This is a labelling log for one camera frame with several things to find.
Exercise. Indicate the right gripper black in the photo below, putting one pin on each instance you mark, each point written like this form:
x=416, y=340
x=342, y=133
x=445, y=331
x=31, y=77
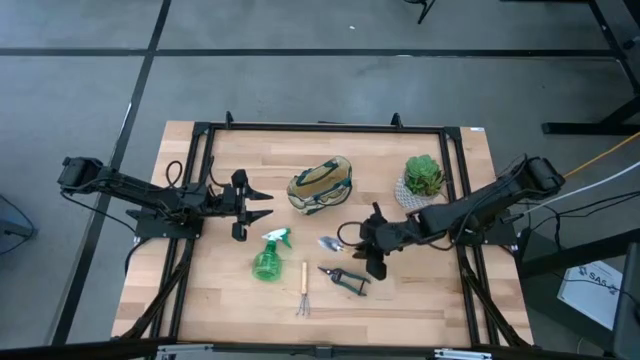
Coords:
x=377, y=237

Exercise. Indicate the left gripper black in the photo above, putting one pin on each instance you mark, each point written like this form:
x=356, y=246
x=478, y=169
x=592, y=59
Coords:
x=235, y=202

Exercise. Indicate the green plastic spray bottle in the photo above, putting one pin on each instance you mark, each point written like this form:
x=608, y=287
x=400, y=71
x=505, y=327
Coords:
x=268, y=262

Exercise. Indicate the beige green gardening tote bag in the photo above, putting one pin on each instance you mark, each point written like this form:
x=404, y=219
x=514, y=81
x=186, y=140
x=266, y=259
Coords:
x=325, y=198

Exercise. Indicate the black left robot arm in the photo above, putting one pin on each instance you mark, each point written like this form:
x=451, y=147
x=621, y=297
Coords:
x=145, y=192

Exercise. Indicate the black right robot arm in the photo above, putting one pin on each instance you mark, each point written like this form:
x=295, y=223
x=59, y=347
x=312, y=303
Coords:
x=475, y=210

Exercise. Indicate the succulent in triangle-patterned pot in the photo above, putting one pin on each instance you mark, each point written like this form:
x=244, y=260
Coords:
x=424, y=175

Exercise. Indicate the black slanted beam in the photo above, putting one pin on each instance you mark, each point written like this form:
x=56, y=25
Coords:
x=575, y=255

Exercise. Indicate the black rig crossbar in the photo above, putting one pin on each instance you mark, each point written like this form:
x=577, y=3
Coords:
x=75, y=350

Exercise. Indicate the white cardboard box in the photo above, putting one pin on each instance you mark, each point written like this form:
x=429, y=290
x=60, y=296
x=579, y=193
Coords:
x=585, y=295

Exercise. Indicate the grey floor object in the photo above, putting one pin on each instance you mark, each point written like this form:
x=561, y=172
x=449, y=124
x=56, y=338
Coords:
x=10, y=227

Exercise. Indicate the black chair base leg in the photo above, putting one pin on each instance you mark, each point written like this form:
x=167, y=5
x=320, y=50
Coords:
x=425, y=12

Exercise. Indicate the black desk leg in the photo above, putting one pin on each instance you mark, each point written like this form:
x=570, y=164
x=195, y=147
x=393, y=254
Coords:
x=575, y=128

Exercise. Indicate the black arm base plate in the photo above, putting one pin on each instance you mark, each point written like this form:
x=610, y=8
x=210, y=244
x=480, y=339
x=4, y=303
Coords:
x=500, y=235
x=150, y=230

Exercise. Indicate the black aluminium table frame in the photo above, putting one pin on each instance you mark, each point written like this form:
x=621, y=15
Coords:
x=375, y=128

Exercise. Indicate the silver metal bracket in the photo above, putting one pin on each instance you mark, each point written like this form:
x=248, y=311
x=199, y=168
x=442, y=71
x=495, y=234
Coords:
x=185, y=352
x=460, y=355

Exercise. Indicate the black upright post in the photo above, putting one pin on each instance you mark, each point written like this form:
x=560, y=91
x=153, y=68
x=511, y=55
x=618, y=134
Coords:
x=630, y=310

